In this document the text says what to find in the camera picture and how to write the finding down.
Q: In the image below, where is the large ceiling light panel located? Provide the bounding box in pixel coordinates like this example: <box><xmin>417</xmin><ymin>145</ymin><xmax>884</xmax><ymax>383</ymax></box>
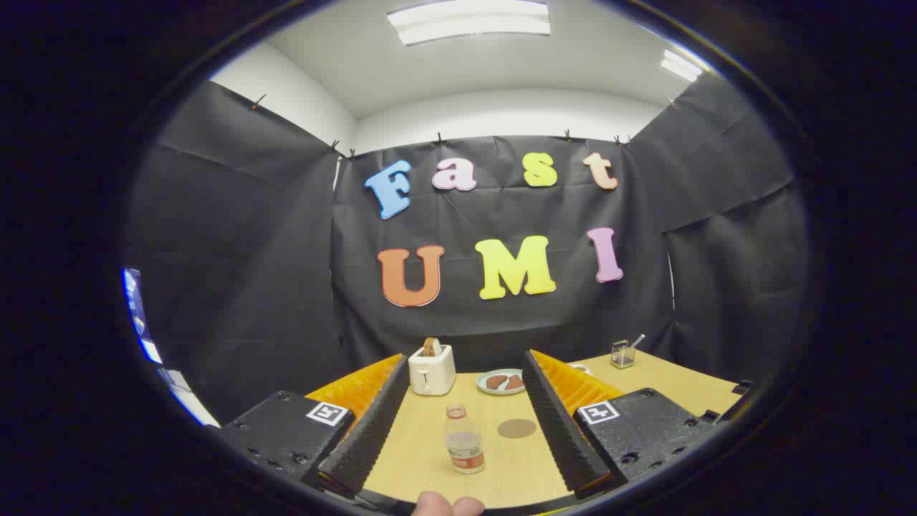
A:
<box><xmin>387</xmin><ymin>0</ymin><xmax>551</xmax><ymax>47</ymax></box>

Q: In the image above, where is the small ceiling light panel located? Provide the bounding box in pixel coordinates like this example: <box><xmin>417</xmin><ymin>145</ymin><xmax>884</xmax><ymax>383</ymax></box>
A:
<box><xmin>660</xmin><ymin>49</ymin><xmax>704</xmax><ymax>82</ymax></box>

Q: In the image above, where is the black backdrop cloth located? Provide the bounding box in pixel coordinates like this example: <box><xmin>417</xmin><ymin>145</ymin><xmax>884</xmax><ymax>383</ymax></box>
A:
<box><xmin>122</xmin><ymin>72</ymin><xmax>810</xmax><ymax>424</ymax></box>

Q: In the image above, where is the white toaster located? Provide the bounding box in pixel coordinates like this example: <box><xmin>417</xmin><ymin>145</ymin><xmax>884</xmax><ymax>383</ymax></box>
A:
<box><xmin>408</xmin><ymin>344</ymin><xmax>457</xmax><ymax>396</ymax></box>

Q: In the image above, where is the white desk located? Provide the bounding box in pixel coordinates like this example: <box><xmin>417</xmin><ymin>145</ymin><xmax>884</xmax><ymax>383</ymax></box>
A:
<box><xmin>159</xmin><ymin>368</ymin><xmax>219</xmax><ymax>429</ymax></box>

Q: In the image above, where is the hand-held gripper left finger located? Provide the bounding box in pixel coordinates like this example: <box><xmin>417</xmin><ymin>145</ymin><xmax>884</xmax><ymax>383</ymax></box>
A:
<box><xmin>215</xmin><ymin>353</ymin><xmax>411</xmax><ymax>500</ymax></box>

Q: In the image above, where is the clear plastic bottle red label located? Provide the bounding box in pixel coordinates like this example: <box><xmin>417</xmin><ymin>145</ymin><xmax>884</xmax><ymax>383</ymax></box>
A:
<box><xmin>445</xmin><ymin>403</ymin><xmax>486</xmax><ymax>475</ymax></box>

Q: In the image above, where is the pale green plate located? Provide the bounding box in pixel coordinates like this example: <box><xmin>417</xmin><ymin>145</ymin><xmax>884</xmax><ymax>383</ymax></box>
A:
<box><xmin>476</xmin><ymin>368</ymin><xmax>527</xmax><ymax>396</ymax></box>

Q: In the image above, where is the computer monitor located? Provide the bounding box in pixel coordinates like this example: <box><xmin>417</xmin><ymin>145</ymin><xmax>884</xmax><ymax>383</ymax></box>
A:
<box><xmin>122</xmin><ymin>267</ymin><xmax>164</xmax><ymax>365</ymax></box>

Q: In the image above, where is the wooden table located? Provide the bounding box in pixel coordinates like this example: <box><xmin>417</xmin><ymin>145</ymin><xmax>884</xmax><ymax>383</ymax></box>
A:
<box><xmin>304</xmin><ymin>349</ymin><xmax>742</xmax><ymax>510</ymax></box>

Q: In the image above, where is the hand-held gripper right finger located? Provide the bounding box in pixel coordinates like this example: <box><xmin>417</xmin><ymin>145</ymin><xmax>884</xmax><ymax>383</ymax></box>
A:
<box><xmin>522</xmin><ymin>349</ymin><xmax>719</xmax><ymax>500</ymax></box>

